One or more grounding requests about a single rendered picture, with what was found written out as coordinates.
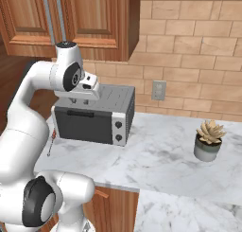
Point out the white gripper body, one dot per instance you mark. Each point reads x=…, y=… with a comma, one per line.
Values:
x=74, y=94

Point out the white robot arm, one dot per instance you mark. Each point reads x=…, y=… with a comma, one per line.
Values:
x=23, y=131

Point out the dark toaster oven door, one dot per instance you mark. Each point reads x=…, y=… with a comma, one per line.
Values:
x=85, y=127

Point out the kebab skewer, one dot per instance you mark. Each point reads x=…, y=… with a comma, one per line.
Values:
x=52, y=140

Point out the wooden base cupboard door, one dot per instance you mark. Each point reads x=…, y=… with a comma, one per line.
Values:
x=118, y=210

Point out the grey toaster oven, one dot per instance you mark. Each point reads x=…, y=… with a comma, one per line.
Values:
x=121, y=100

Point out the black toaster oven knob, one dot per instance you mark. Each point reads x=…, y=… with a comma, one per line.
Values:
x=118, y=137
x=118, y=125

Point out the succulent in grey pot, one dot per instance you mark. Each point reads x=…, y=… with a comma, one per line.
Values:
x=208, y=141

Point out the grey wall outlet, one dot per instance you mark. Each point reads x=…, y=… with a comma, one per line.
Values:
x=158, y=90

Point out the wooden wall cupboard door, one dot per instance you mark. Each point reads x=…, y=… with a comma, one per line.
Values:
x=100, y=18
x=22, y=14

